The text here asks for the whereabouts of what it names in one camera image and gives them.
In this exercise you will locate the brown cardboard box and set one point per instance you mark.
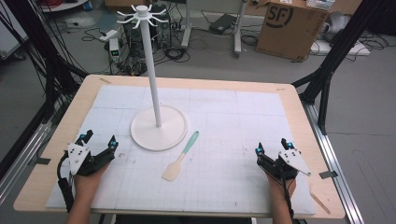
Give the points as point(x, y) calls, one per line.
point(289, 31)

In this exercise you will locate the thin wooden stick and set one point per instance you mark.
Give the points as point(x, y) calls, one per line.
point(320, 202)

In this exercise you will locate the white hook stand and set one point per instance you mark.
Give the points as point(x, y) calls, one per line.
point(157, 130)

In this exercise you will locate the flat black device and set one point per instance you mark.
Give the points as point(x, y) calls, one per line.
point(222, 23)

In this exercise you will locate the aluminium rail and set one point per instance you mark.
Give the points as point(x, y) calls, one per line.
point(336, 168)
point(21, 158)

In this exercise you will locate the white grid mat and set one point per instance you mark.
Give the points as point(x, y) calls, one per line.
point(224, 130)

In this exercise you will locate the person's right hand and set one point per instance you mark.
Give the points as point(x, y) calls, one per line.
point(278, 188)

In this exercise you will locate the white device with green display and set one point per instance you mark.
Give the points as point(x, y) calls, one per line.
point(114, 49)

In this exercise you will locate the flat white board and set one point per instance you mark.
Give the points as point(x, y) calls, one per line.
point(358, 49)

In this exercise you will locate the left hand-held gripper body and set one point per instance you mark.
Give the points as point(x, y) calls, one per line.
point(81, 161)

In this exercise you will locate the black tape piece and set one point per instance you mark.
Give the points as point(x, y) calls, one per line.
point(43, 161)
point(328, 174)

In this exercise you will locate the white stand leg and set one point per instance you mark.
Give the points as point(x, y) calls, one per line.
point(239, 31)
point(186, 28)

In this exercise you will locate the black metal frame post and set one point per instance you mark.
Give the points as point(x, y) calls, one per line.
point(37, 40)
point(336, 56)

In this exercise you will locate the grey white bag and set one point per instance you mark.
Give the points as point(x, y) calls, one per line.
point(337, 25)

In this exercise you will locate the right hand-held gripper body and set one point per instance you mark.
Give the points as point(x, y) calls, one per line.
point(286, 165)

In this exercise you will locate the round white table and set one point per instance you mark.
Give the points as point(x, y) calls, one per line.
point(62, 5)

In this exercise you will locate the person's left hand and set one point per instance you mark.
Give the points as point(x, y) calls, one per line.
point(87, 184)

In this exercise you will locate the black computer tower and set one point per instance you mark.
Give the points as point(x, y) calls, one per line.
point(137, 37)

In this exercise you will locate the white power strip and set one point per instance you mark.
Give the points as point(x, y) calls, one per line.
point(109, 35)

